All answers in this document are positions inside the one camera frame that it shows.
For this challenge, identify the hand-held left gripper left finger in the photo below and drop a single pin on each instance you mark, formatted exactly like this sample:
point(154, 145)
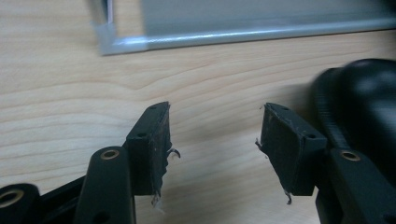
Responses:
point(149, 149)

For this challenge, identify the black rounded object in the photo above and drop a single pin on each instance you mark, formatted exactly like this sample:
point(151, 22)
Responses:
point(361, 105)

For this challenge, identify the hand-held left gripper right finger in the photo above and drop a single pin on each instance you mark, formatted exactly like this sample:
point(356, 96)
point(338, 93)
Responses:
point(288, 152)

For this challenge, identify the grey metal frame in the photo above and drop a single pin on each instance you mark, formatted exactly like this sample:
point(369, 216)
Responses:
point(218, 34)

